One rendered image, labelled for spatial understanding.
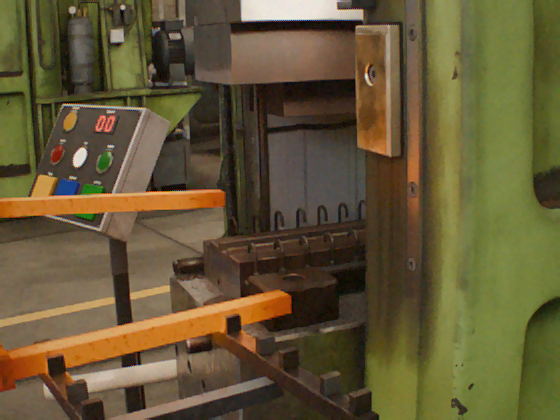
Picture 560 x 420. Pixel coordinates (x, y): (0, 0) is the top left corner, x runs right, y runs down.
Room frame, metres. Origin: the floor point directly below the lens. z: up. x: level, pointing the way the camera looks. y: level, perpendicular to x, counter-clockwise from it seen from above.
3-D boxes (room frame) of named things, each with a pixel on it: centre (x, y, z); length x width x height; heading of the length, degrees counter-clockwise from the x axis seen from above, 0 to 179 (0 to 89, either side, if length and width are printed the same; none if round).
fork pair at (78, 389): (0.69, 0.10, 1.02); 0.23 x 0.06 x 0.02; 122
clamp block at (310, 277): (1.12, -0.01, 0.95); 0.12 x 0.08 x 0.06; 113
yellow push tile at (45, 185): (1.72, 0.56, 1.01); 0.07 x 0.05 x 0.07; 48
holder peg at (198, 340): (1.13, 0.14, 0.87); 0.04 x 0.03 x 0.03; 113
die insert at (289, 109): (1.34, -0.13, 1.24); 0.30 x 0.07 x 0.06; 113
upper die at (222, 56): (1.34, -0.08, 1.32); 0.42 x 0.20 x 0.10; 113
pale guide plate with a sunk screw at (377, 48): (1.02, -0.13, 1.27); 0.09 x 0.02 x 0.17; 23
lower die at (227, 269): (1.34, -0.08, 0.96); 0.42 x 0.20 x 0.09; 113
